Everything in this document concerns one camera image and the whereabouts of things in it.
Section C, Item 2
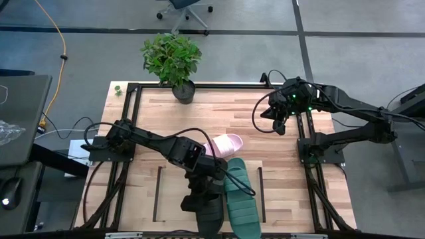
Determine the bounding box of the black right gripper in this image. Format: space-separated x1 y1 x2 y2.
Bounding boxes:
260 90 294 136

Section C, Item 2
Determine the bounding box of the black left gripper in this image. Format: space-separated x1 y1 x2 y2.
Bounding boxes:
180 173 225 214

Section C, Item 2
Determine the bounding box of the black rubber slide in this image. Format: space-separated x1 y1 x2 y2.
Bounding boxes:
195 194 224 239

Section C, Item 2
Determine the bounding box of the teal rubber slide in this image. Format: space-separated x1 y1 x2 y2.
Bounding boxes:
223 157 262 239

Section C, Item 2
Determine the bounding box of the pink rubber slide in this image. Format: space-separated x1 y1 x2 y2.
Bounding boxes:
202 133 244 159

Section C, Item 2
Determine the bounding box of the black plant pot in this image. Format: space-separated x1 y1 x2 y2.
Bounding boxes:
171 79 197 105

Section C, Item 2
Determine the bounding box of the green leafy plant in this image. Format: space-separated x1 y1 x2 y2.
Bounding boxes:
140 32 203 88

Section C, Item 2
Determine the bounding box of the white box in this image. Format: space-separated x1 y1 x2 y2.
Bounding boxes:
64 139 92 179

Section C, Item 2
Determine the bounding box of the grey side cart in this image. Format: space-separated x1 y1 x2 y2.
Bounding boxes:
386 82 425 193

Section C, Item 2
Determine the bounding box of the office chair with castors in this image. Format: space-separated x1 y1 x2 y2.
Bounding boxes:
155 0 214 37

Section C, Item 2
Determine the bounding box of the black desk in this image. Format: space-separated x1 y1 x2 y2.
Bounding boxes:
0 142 90 235

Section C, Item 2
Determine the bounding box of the dark grey box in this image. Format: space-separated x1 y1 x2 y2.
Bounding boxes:
0 74 53 167

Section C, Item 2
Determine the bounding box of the clear plastic bag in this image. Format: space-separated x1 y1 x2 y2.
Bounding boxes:
0 119 27 146

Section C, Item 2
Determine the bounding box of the wooden shelf with black frame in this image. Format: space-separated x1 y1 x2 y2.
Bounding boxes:
151 165 266 223

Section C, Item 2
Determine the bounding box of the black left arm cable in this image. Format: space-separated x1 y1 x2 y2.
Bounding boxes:
82 121 256 197

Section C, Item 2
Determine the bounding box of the black aluminium table frame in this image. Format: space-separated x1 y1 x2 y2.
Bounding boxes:
74 82 358 233

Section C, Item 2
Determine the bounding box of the silver metal bracket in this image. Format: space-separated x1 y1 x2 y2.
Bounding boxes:
290 233 329 239
104 232 143 239

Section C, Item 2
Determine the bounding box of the thin black cart cable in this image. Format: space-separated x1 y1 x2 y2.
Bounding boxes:
386 85 419 110

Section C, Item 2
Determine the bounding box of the grey floor cable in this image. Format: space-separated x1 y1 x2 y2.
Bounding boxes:
35 127 100 140

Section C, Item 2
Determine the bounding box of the thin black floor cable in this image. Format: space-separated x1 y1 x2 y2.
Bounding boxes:
41 112 97 140

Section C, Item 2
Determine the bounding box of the yellow cable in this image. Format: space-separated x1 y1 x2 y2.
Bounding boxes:
33 0 67 129

